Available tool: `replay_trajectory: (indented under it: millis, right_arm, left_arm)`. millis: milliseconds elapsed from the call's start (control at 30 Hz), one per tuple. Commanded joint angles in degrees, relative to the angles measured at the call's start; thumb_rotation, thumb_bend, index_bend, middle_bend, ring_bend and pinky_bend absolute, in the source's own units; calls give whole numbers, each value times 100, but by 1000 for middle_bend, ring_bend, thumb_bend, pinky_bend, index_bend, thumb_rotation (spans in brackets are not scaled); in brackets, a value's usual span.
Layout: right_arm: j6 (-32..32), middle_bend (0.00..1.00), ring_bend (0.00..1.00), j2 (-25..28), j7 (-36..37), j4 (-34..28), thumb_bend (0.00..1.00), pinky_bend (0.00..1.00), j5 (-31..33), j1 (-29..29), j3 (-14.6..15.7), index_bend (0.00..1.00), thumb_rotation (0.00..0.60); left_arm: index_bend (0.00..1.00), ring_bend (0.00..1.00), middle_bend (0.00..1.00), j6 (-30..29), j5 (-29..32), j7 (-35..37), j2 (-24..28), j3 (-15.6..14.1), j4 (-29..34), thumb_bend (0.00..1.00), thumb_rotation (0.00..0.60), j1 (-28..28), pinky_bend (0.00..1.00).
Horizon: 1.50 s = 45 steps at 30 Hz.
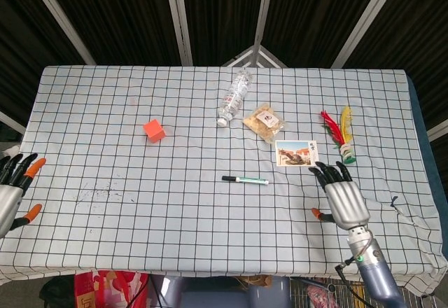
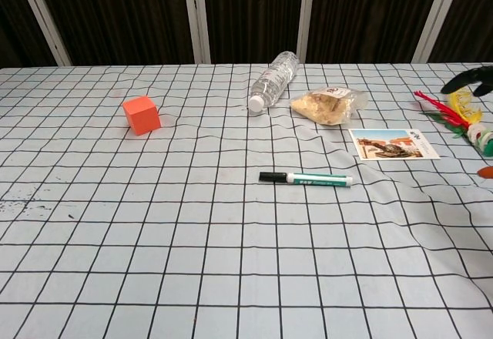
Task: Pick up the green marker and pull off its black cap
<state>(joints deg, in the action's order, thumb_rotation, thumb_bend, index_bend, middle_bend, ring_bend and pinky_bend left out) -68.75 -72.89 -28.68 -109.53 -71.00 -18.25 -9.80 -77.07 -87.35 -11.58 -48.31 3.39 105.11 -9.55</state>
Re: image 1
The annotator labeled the white frame bar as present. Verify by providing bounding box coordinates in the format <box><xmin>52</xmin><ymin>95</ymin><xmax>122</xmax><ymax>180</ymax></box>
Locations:
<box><xmin>0</xmin><ymin>111</ymin><xmax>27</xmax><ymax>136</ymax></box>
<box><xmin>426</xmin><ymin>118</ymin><xmax>448</xmax><ymax>143</ymax></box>

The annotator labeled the colourful feather shuttlecock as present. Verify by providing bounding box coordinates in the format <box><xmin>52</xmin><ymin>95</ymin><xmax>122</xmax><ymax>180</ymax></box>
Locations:
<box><xmin>319</xmin><ymin>106</ymin><xmax>358</xmax><ymax>165</ymax></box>

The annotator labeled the white checkered tablecloth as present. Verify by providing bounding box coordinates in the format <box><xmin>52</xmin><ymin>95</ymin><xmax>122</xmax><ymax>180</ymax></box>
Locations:
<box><xmin>0</xmin><ymin>64</ymin><xmax>448</xmax><ymax>286</ymax></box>

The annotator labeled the red patterned bag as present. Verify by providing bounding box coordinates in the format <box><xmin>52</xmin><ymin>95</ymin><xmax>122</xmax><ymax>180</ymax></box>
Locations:
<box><xmin>73</xmin><ymin>269</ymin><xmax>150</xmax><ymax>308</ymax></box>

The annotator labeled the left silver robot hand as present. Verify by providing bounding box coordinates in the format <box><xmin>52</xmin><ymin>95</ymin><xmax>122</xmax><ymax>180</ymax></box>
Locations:
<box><xmin>0</xmin><ymin>153</ymin><xmax>47</xmax><ymax>239</ymax></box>

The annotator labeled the blue-grey robot torso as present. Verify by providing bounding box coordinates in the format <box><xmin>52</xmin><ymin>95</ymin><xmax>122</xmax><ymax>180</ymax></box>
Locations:
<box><xmin>150</xmin><ymin>274</ymin><xmax>291</xmax><ymax>308</ymax></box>

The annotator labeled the photo postcard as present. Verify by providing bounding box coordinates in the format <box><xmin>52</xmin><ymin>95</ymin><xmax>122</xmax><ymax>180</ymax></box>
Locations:
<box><xmin>274</xmin><ymin>139</ymin><xmax>321</xmax><ymax>167</ymax></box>

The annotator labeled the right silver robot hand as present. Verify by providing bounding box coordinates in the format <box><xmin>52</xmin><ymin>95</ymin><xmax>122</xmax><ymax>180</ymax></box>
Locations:
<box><xmin>308</xmin><ymin>161</ymin><xmax>371</xmax><ymax>231</ymax></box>

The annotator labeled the black bag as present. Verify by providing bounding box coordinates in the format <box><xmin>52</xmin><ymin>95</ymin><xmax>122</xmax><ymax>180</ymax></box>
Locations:
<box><xmin>38</xmin><ymin>275</ymin><xmax>76</xmax><ymax>308</ymax></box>

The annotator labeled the white frame post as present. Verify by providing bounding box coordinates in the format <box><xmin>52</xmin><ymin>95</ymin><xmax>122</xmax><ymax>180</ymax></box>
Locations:
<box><xmin>330</xmin><ymin>0</ymin><xmax>410</xmax><ymax>69</ymax></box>
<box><xmin>251</xmin><ymin>0</ymin><xmax>277</xmax><ymax>66</ymax></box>
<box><xmin>162</xmin><ymin>0</ymin><xmax>194</xmax><ymax>67</ymax></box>
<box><xmin>22</xmin><ymin>0</ymin><xmax>97</xmax><ymax>66</ymax></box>

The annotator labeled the orange cube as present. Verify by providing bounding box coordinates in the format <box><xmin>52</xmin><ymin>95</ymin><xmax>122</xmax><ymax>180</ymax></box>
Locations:
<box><xmin>143</xmin><ymin>119</ymin><xmax>166</xmax><ymax>144</ymax></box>

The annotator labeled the clear snack bag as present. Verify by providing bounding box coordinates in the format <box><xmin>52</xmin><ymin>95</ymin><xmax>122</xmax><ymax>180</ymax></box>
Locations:
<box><xmin>242</xmin><ymin>102</ymin><xmax>286</xmax><ymax>144</ymax></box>

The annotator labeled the white triangular frame brace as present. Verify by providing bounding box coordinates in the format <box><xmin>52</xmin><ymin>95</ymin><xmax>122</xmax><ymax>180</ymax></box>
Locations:
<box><xmin>221</xmin><ymin>45</ymin><xmax>288</xmax><ymax>69</ymax></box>

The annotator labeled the white green marker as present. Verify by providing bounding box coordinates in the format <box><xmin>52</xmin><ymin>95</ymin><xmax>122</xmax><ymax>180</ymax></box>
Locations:
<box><xmin>235</xmin><ymin>176</ymin><xmax>270</xmax><ymax>186</ymax></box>

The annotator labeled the clear plastic water bottle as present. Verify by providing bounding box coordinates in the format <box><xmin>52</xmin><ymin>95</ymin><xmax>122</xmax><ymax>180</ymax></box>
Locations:
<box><xmin>216</xmin><ymin>69</ymin><xmax>253</xmax><ymax>127</ymax></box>

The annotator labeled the metal wire rack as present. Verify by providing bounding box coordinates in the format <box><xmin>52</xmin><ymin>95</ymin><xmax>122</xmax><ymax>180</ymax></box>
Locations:
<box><xmin>290</xmin><ymin>276</ymin><xmax>448</xmax><ymax>308</ymax></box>

